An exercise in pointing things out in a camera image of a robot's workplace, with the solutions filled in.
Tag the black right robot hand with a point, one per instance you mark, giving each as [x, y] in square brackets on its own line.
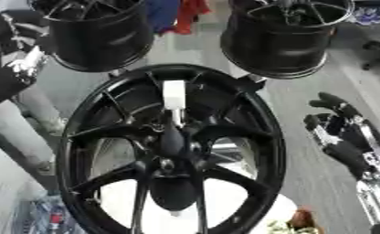
[347, 152]

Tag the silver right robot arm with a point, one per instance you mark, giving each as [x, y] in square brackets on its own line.
[377, 201]

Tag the black spoked wheel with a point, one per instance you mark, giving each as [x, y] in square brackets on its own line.
[241, 182]

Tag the black wheel rim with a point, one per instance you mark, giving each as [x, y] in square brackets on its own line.
[100, 36]
[278, 42]

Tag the white pin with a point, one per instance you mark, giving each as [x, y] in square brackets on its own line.
[173, 94]

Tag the red cloth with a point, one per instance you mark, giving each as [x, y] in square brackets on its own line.
[189, 15]

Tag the blue cloth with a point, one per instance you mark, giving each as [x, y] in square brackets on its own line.
[161, 13]

